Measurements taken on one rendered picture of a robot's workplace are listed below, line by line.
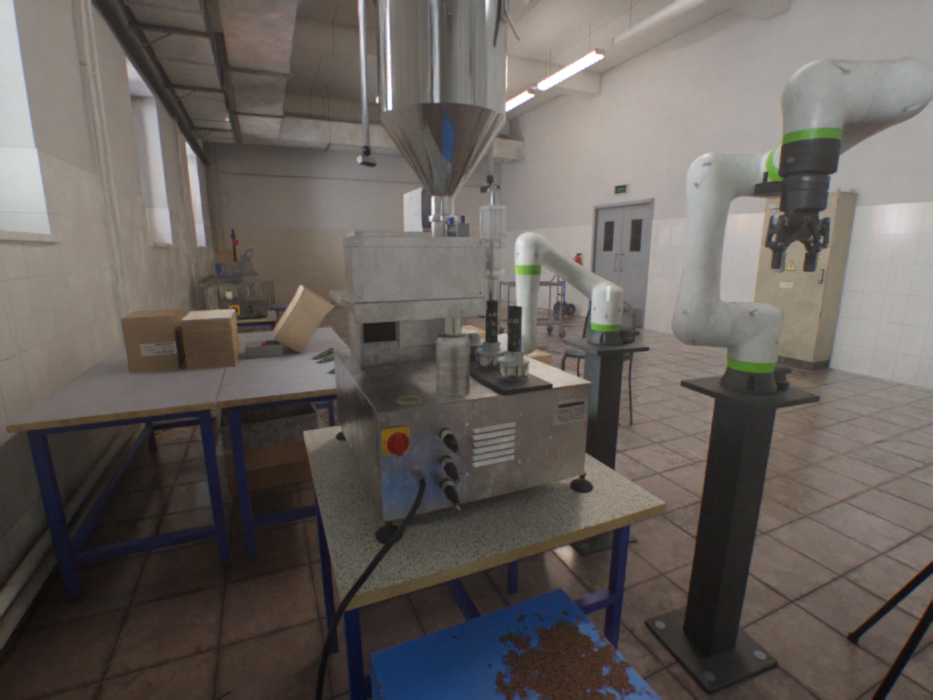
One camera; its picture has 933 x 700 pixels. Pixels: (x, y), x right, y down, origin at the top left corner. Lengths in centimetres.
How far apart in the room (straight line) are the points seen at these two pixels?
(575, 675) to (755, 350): 96
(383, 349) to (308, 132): 922
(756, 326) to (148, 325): 247
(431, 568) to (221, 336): 184
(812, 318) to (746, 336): 485
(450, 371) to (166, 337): 190
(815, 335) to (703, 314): 491
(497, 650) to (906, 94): 119
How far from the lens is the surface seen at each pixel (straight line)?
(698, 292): 141
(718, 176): 141
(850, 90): 108
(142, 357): 263
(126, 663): 209
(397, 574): 90
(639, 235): 855
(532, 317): 203
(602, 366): 200
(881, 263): 643
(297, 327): 266
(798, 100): 106
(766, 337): 148
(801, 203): 104
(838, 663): 214
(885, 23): 695
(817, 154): 104
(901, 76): 112
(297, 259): 1119
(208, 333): 251
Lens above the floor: 131
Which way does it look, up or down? 12 degrees down
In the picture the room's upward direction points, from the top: straight up
